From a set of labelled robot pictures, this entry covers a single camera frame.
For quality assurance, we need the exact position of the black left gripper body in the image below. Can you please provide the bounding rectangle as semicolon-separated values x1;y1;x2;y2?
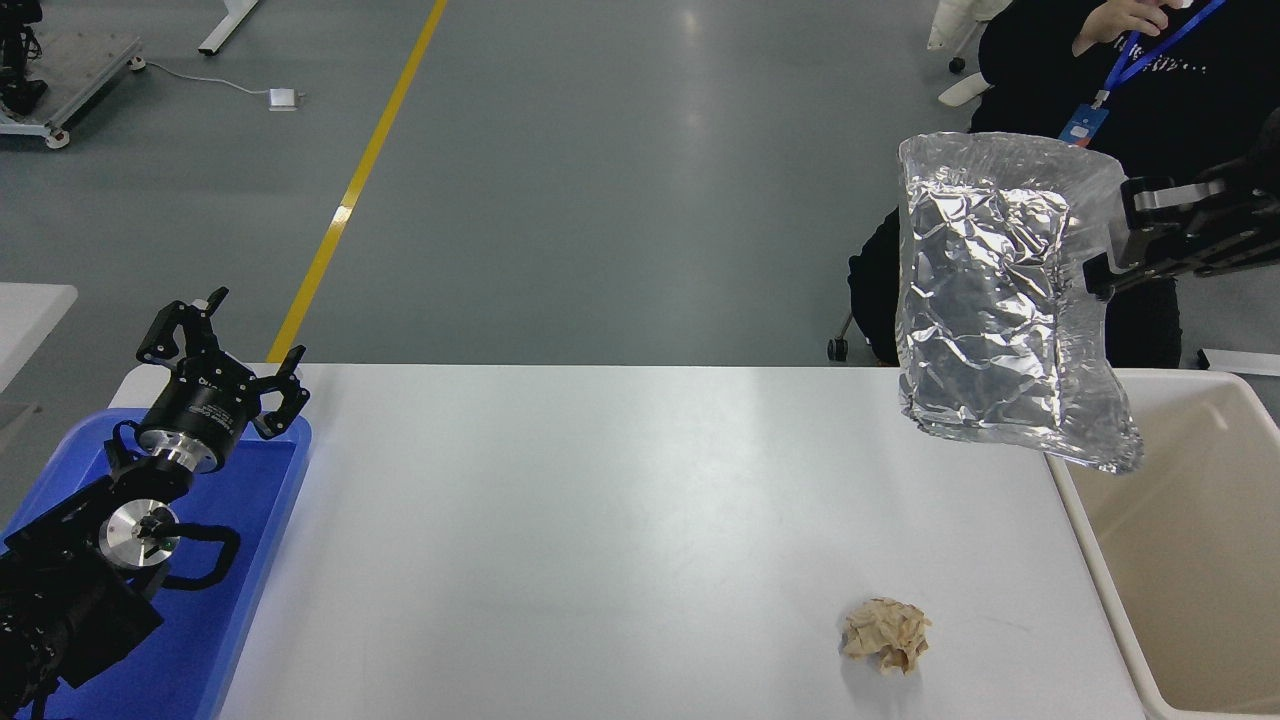
140;366;264;465

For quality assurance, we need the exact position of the foil tray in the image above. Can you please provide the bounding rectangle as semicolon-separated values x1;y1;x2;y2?
897;131;1144;475

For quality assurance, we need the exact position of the tan paper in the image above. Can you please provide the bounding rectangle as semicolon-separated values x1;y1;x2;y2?
840;597;931;675

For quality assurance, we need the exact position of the person's right hand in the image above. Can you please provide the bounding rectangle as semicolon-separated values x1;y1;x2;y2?
1072;0;1171;57

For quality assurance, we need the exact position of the blue plastic tray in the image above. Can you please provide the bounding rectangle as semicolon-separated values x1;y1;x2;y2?
0;408;313;720

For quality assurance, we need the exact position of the white flat board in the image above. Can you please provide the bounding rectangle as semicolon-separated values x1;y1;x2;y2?
1197;348;1280;377

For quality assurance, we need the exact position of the white side table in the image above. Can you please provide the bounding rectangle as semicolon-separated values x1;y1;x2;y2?
0;283;79;393

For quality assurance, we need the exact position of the person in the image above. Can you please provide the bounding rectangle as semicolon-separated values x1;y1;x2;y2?
848;0;1280;369

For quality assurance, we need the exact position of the white chair armrest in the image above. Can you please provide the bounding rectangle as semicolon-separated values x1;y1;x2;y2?
937;72;993;109

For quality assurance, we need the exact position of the metal wheeled platform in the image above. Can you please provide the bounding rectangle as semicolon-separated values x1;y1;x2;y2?
0;30;144;151

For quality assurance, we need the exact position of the large pale bin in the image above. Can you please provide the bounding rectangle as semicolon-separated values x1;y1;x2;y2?
1045;368;1280;720

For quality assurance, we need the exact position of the white desk leg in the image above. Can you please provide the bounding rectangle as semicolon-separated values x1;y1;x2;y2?
197;0;259;57

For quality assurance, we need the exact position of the grey office chair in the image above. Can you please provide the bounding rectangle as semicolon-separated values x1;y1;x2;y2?
828;312;901;367

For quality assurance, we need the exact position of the blue lanyard with badge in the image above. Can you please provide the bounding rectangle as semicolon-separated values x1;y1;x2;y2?
1058;0;1229;149

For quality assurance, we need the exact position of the white floor cable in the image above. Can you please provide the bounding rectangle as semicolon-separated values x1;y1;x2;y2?
130;62;271;99

